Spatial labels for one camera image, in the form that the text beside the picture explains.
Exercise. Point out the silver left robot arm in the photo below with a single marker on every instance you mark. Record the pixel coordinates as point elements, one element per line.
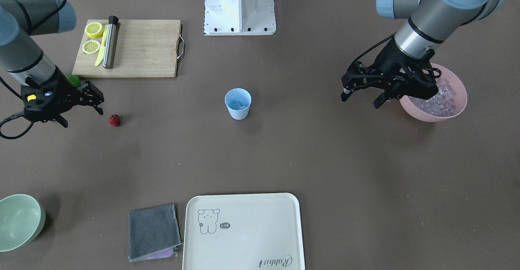
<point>428,23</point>

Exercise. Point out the red strawberry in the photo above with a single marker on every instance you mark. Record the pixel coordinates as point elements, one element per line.
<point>114,120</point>

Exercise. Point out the black side right gripper finger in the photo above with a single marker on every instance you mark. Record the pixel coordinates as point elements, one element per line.
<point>385,96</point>

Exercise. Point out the wooden cutting board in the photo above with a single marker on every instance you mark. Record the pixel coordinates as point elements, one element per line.
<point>145,48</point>

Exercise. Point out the light blue cup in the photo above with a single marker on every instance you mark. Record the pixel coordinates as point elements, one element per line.
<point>238,94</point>

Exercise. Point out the green lime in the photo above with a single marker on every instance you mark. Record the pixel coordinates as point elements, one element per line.
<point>74,80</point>

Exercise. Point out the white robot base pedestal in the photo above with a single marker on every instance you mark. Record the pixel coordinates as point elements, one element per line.
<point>239,18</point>

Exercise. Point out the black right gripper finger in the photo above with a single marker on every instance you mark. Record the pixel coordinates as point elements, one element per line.
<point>62,121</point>

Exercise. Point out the pile of ice cubes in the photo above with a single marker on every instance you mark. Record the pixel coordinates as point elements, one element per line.
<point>440,105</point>

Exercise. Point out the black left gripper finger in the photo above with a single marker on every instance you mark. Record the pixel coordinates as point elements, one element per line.
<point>357,76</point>

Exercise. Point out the lower lemon half slice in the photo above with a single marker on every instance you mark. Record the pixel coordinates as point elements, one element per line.
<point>91,46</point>

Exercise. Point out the mint green bowl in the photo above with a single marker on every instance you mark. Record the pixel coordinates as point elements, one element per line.
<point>22,219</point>

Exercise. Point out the grey folded cloth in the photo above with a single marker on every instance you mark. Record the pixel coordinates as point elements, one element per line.
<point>153,233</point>

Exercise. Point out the ice cube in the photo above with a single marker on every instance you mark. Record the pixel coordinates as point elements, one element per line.
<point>237,105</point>

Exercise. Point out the pink bowl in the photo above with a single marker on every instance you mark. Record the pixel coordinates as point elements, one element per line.
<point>460,98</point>

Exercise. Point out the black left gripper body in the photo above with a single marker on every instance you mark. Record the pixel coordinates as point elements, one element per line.
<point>388,61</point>

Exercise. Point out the yellow plastic knife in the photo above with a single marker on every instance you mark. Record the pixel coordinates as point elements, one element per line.
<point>100,56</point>

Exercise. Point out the cream rabbit tray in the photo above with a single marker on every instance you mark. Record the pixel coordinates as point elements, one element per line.
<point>243,232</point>

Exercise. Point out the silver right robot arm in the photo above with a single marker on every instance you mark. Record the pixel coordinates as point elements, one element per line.
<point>20,55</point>

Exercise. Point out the lemon half slice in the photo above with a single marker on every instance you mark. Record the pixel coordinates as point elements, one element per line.
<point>94,30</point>
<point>91,46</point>

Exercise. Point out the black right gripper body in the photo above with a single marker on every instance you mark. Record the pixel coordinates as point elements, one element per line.
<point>63,86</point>

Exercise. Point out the upper lemon half slice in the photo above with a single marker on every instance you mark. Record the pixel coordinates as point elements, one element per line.
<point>94,30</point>

